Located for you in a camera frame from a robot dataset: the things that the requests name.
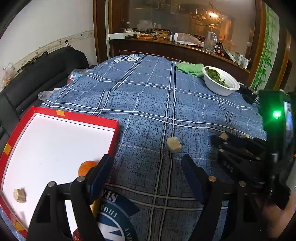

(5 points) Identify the right hand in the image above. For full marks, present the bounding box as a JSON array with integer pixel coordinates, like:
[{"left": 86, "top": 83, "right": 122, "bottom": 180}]
[{"left": 262, "top": 190, "right": 295, "bottom": 238}]

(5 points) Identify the plastic bag on sofa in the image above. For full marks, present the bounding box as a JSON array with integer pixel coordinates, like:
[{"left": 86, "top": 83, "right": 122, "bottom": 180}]
[{"left": 66, "top": 68, "right": 90, "bottom": 84}]

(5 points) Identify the beige food chunk in tray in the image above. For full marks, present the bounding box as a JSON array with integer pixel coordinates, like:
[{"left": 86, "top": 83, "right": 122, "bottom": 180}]
[{"left": 13, "top": 189, "right": 27, "bottom": 203}]

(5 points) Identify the black leather sofa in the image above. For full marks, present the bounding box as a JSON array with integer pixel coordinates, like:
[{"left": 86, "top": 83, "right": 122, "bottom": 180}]
[{"left": 0, "top": 47, "right": 94, "bottom": 151}]

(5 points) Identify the clear glass jug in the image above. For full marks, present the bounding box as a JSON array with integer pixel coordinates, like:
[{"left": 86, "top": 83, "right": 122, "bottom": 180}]
[{"left": 204, "top": 32, "right": 217, "bottom": 53}]

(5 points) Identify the red tray white inside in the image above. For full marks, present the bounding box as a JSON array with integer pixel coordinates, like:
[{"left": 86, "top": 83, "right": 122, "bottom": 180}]
[{"left": 1, "top": 107, "right": 119, "bottom": 240}]

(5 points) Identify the green cloth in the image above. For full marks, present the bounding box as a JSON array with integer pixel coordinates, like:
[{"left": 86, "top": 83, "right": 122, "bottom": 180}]
[{"left": 176, "top": 62, "right": 204, "bottom": 77}]

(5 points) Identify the blue plaid tablecloth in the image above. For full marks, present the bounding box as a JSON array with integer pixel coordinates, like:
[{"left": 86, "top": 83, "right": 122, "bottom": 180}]
[{"left": 27, "top": 54, "right": 266, "bottom": 240}]

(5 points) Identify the wooden sideboard counter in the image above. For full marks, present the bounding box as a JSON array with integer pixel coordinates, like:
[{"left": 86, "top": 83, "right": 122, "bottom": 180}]
[{"left": 107, "top": 34, "right": 250, "bottom": 83}]

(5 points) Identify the dark red jujube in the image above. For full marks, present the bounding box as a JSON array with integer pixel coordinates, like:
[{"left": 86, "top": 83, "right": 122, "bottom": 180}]
[{"left": 72, "top": 229, "right": 82, "bottom": 241}]

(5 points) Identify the white bowl with greens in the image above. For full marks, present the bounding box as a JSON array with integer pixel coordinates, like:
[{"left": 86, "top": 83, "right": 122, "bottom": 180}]
[{"left": 202, "top": 66, "right": 240, "bottom": 96}]

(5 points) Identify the orange mandarin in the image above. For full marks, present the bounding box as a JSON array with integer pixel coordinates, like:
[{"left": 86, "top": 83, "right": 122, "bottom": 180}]
[{"left": 78, "top": 161, "right": 97, "bottom": 176}]

